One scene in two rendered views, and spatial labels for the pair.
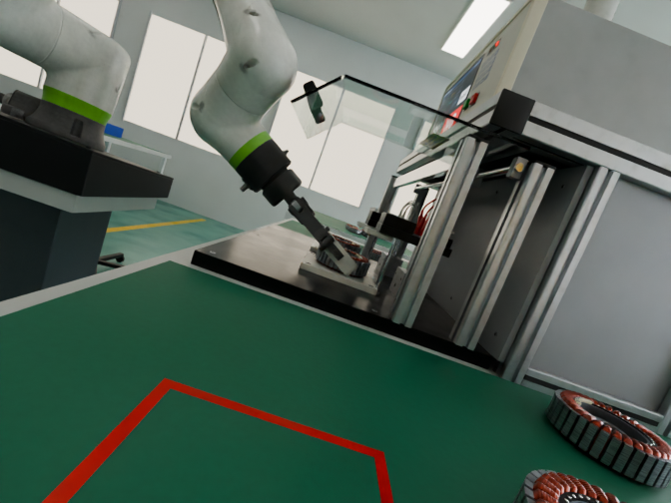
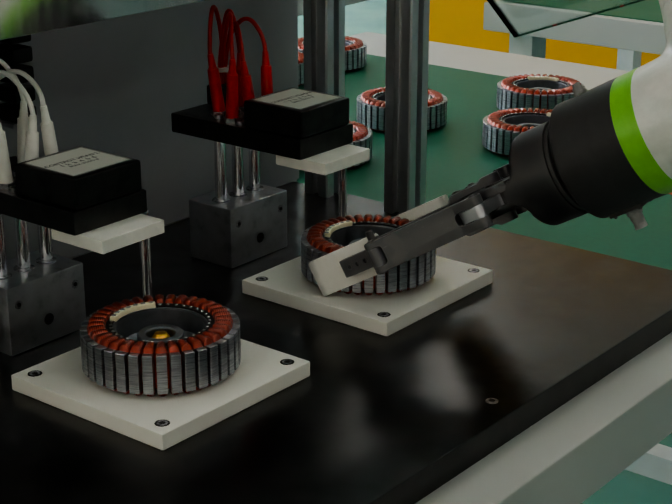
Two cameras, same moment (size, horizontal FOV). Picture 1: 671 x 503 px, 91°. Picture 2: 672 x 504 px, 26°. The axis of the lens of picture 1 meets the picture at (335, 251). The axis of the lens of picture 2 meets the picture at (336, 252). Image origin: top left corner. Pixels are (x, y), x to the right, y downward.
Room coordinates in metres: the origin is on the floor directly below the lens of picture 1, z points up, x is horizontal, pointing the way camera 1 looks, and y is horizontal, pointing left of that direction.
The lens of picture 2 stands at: (1.54, 0.71, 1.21)
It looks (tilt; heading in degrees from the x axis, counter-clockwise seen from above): 20 degrees down; 221
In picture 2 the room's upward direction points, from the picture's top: straight up
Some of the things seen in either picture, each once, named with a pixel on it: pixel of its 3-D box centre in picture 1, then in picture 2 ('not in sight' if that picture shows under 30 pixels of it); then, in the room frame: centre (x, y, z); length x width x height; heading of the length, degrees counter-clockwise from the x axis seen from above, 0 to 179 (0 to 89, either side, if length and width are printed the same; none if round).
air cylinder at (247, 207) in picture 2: (407, 284); (239, 222); (0.68, -0.16, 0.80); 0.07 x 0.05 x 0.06; 3
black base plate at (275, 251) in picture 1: (340, 269); (259, 339); (0.79, -0.03, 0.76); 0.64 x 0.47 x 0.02; 3
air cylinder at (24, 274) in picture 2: (388, 263); (26, 300); (0.92, -0.15, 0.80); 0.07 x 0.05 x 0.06; 3
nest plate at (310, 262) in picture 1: (337, 270); (368, 281); (0.67, -0.02, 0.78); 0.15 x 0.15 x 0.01; 3
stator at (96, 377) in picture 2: (340, 246); (161, 343); (0.91, -0.01, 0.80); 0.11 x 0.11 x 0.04
